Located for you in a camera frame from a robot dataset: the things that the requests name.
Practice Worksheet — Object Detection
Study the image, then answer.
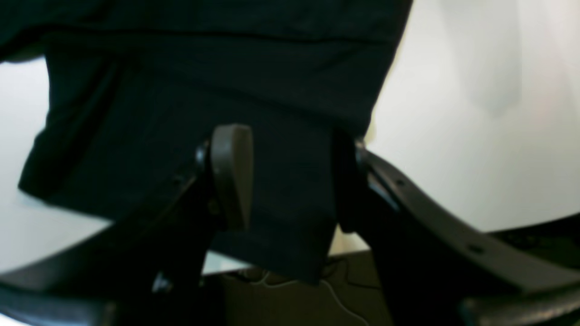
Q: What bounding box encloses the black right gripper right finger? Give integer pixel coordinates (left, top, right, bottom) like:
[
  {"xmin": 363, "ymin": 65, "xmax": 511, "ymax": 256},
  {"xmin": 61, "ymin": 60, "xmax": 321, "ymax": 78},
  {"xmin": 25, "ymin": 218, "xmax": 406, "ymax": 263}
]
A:
[{"xmin": 333, "ymin": 131, "xmax": 579, "ymax": 326}]

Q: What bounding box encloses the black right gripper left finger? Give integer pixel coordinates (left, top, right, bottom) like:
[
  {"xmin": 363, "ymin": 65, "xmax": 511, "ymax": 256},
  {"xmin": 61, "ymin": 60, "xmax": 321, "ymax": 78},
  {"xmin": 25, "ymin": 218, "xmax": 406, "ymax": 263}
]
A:
[{"xmin": 1, "ymin": 124, "xmax": 253, "ymax": 326}]

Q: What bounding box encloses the black T-shirt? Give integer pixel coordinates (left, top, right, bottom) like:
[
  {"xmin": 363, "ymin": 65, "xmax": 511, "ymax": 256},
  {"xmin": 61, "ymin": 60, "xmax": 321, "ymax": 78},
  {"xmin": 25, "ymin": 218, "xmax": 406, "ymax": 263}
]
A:
[{"xmin": 1, "ymin": 0, "xmax": 412, "ymax": 283}]

